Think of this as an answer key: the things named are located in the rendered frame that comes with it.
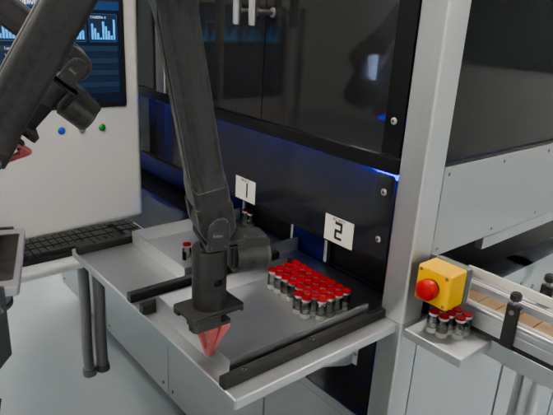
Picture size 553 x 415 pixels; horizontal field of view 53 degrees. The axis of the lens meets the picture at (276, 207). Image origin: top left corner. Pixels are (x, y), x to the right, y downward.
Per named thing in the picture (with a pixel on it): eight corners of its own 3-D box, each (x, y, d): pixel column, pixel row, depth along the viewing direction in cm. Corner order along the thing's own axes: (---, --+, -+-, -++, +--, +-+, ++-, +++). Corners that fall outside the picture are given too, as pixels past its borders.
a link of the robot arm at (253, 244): (192, 198, 88) (208, 220, 81) (257, 192, 93) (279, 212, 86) (190, 262, 93) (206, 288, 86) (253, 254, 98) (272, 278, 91)
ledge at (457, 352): (443, 315, 119) (444, 308, 118) (499, 343, 110) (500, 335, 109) (402, 336, 110) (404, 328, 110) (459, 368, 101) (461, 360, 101)
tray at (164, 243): (239, 218, 163) (239, 207, 161) (297, 249, 144) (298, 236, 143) (132, 243, 142) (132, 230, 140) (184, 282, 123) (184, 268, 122)
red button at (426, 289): (424, 291, 105) (426, 272, 103) (441, 300, 102) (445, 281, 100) (411, 296, 102) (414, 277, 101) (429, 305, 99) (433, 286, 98)
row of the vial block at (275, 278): (272, 284, 124) (273, 266, 122) (327, 319, 111) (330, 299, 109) (265, 286, 123) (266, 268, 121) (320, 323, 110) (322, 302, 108)
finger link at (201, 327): (230, 360, 94) (232, 311, 91) (194, 375, 90) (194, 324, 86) (209, 341, 99) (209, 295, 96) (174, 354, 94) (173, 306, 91)
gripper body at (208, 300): (244, 313, 93) (246, 273, 91) (192, 331, 87) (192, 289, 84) (223, 297, 98) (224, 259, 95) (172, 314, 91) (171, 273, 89)
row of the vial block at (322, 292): (280, 282, 125) (281, 263, 124) (336, 316, 112) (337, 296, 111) (272, 284, 124) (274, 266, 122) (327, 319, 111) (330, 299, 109)
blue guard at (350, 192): (53, 108, 250) (50, 67, 244) (387, 262, 111) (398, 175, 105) (52, 108, 249) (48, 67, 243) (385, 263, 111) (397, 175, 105)
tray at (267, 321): (285, 271, 131) (286, 258, 130) (366, 319, 112) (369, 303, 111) (155, 311, 111) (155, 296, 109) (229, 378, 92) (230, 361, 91)
